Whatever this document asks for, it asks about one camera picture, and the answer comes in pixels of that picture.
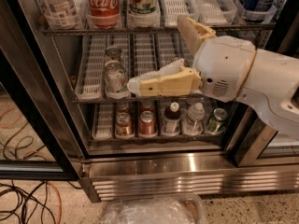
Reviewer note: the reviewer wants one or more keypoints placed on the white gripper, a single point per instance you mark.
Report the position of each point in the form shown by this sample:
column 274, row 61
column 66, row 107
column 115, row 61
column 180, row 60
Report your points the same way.
column 224, row 68

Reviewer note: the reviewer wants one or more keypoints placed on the blue label plastic bottle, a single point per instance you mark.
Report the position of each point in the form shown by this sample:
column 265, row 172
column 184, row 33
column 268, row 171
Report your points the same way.
column 61, row 14

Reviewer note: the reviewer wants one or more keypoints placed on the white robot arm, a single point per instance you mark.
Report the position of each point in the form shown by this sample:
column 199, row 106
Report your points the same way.
column 271, row 89

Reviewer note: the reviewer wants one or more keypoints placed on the red can rear bottom shelf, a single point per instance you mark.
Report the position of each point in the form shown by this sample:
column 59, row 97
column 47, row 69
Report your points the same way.
column 147, row 106

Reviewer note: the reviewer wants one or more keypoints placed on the red can shelf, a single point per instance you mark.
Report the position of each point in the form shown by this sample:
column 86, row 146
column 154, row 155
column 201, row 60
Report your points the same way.
column 147, row 123
column 147, row 106

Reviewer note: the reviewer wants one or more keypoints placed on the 7Up soda bottle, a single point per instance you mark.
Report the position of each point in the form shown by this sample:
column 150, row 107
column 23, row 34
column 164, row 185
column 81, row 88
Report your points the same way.
column 143, row 13

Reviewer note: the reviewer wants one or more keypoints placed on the dark drink bottle white cap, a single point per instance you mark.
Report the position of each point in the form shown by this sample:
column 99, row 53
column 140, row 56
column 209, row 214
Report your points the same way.
column 171, row 118

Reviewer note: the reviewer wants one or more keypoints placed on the small water bottle bottom shelf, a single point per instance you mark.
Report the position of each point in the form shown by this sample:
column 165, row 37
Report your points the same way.
column 193, row 120

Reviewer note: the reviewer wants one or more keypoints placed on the silver can rear middle shelf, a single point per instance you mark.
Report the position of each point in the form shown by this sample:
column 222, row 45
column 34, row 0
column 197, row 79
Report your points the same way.
column 113, row 53

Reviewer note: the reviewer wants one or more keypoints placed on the white patterned can middle shelf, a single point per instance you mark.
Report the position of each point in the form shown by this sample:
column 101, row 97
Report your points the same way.
column 114, row 76

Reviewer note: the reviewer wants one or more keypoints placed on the green can bottom shelf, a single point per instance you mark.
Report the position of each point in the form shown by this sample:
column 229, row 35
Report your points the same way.
column 216, row 120

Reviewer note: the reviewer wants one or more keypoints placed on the red can front bottom shelf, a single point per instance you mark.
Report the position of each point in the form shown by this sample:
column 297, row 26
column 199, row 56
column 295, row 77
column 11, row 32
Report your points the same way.
column 147, row 123

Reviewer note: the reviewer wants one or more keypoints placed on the copper can rear bottom shelf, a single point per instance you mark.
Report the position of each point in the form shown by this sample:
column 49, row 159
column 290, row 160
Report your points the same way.
column 123, row 107

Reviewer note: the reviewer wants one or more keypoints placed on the copper can shelf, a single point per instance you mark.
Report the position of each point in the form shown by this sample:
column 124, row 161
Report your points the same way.
column 123, row 107
column 124, row 124

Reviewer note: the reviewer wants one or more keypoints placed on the copper can front bottom shelf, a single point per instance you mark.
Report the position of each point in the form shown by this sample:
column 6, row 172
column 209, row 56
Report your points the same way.
column 124, row 124

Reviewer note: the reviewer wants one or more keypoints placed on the red Coca-Cola bottle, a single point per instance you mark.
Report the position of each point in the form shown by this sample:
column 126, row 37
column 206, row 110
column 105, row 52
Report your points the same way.
column 105, row 13

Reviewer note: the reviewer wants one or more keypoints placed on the black fridge door left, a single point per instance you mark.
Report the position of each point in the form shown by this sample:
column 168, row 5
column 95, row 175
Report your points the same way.
column 25, row 82

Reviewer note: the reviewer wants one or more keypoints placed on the clear plastic bag bin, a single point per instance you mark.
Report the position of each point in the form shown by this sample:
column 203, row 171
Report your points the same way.
column 161, row 209

